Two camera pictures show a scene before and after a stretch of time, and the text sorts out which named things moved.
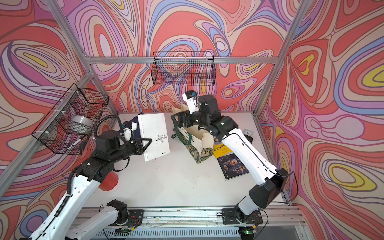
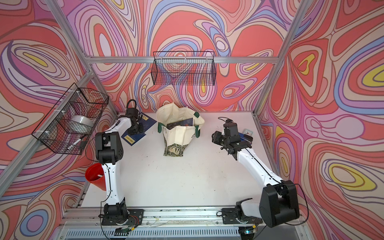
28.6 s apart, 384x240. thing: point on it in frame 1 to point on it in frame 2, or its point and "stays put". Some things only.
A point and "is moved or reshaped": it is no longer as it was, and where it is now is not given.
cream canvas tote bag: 199,143 to 176,139
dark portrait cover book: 231,166 is moved or reshaped
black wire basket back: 183,68 stays put
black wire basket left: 69,125 stays put
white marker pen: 71,146 stays put
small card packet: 247,132 stays put
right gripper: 186,114 to 215,138
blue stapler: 249,138 stays put
